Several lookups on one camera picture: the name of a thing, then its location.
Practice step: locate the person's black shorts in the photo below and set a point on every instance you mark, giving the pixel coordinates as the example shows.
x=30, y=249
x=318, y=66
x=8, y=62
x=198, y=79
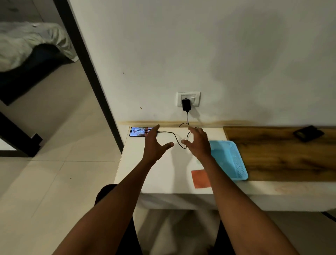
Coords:
x=135, y=236

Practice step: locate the light blue plastic basket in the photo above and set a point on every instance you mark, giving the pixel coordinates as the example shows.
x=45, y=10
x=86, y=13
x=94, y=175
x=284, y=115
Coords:
x=228, y=157

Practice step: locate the person's left forearm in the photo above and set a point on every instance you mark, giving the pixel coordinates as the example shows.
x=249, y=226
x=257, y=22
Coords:
x=112, y=210

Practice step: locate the person's right forearm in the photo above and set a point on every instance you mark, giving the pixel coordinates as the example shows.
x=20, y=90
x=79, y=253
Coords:
x=236, y=207

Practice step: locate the black smartphone with lit screen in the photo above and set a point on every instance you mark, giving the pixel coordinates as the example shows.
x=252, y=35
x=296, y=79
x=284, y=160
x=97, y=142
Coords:
x=137, y=131

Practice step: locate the black furniture leg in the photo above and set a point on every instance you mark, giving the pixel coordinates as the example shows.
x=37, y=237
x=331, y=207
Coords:
x=18, y=136

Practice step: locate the black flat case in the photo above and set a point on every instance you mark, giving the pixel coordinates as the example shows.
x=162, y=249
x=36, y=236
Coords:
x=308, y=133

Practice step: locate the rumpled grey bed sheet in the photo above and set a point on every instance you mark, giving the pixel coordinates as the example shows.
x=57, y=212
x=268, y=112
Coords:
x=23, y=42

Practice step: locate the person's left hand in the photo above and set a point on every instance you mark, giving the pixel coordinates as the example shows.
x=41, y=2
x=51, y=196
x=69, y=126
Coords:
x=151, y=147

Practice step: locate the black charger adapter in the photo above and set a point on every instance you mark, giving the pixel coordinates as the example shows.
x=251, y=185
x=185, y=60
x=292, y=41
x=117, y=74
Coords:
x=186, y=104

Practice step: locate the white wall socket plate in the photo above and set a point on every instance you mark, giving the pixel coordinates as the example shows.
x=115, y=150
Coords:
x=195, y=97

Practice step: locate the orange square paper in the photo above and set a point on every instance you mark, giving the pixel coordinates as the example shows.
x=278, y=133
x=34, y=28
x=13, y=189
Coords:
x=200, y=179

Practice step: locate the brown wooden board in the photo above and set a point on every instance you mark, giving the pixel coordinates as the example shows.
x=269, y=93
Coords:
x=283, y=157

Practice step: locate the person's right thumb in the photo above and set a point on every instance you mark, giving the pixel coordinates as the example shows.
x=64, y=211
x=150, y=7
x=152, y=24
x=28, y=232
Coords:
x=187, y=143

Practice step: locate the person's left thumb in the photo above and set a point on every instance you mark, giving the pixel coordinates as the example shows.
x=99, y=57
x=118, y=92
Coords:
x=166, y=146

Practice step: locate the person's right hand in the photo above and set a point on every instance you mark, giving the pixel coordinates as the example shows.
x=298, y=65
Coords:
x=200, y=145

